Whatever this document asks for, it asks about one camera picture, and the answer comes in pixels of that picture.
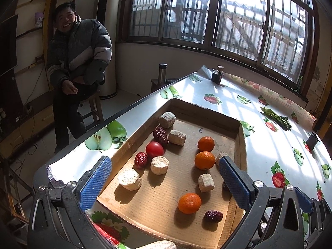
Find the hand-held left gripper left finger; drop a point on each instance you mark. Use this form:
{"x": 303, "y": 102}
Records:
{"x": 96, "y": 180}

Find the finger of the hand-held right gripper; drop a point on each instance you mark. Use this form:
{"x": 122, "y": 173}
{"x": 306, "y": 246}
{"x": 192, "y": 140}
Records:
{"x": 303, "y": 199}

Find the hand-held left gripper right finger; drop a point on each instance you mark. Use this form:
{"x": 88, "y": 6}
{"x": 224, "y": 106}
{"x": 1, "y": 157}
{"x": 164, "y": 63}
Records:
{"x": 233, "y": 180}

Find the small dark red date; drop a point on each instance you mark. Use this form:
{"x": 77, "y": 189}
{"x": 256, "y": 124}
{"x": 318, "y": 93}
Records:
{"x": 213, "y": 215}
{"x": 140, "y": 159}
{"x": 225, "y": 186}

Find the white yam piece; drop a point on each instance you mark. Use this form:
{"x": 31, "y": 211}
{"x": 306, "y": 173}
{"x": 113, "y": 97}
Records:
{"x": 206, "y": 182}
{"x": 167, "y": 119}
{"x": 159, "y": 164}
{"x": 158, "y": 245}
{"x": 129, "y": 179}
{"x": 220, "y": 158}
{"x": 177, "y": 137}

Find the orange mandarin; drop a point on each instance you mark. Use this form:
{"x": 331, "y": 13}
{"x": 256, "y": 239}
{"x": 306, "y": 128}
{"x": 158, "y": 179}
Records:
{"x": 206, "y": 144}
{"x": 189, "y": 202}
{"x": 205, "y": 160}

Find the cardboard tray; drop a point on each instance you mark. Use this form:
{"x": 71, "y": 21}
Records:
{"x": 181, "y": 186}

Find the red cherry tomato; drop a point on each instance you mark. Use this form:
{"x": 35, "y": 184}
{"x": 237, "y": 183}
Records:
{"x": 154, "y": 149}

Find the large red date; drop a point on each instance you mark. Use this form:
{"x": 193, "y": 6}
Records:
{"x": 160, "y": 136}

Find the fruit print tablecloth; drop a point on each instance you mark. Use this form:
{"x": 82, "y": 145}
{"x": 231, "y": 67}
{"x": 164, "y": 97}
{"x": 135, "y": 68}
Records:
{"x": 259, "y": 145}

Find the small black pot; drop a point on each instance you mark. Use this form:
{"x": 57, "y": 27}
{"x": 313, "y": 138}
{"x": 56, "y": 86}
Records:
{"x": 311, "y": 141}

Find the wooden stool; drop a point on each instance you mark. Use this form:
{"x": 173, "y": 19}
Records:
{"x": 94, "y": 106}

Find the green leafy vegetable bunch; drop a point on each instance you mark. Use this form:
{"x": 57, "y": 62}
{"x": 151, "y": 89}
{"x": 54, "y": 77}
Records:
{"x": 276, "y": 118}

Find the wooden chair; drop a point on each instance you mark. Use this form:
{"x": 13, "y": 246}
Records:
{"x": 13, "y": 184}

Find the dark jar with white cap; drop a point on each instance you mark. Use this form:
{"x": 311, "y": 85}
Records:
{"x": 217, "y": 75}

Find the dark metal stand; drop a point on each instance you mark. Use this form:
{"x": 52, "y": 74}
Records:
{"x": 162, "y": 85}

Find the green bottle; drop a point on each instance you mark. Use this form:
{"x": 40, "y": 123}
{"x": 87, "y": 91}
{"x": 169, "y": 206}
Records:
{"x": 300, "y": 83}

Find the metal thermos flask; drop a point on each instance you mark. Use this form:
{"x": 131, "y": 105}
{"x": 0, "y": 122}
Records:
{"x": 162, "y": 72}

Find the dark television screen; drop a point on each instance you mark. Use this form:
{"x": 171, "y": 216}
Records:
{"x": 7, "y": 44}

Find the barred window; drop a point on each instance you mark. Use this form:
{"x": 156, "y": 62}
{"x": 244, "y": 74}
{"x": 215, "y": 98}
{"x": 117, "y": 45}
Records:
{"x": 220, "y": 18}

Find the white standing air conditioner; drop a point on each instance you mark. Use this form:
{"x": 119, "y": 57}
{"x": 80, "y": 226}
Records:
{"x": 109, "y": 18}

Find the purple plush toy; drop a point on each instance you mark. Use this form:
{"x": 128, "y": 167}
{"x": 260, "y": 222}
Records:
{"x": 39, "y": 20}

